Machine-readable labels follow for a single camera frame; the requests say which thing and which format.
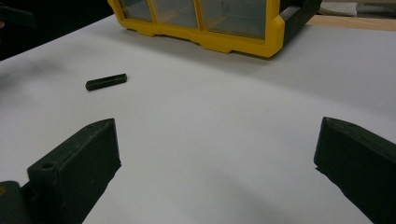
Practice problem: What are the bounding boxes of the white perforated pad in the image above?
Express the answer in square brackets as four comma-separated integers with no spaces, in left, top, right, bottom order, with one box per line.
[318,1,359,17]

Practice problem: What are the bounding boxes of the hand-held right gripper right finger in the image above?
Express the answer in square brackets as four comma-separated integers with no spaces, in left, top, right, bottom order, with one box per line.
[313,117,396,224]

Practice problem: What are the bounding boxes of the wooden table board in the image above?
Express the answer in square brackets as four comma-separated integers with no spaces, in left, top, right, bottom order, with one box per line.
[306,14,396,33]

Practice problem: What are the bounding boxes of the yellow and black organizer case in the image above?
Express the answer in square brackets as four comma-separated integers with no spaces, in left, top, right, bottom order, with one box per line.
[106,0,323,59]

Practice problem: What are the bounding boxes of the small black rectangular bar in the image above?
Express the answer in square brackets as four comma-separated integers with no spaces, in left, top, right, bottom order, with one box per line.
[85,73,128,92]

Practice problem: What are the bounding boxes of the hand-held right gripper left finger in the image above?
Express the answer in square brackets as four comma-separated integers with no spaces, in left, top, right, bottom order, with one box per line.
[27,118,121,224]

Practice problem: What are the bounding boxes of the grid of clear plastic drawers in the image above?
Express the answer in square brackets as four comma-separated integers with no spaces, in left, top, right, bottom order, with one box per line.
[120,0,269,40]

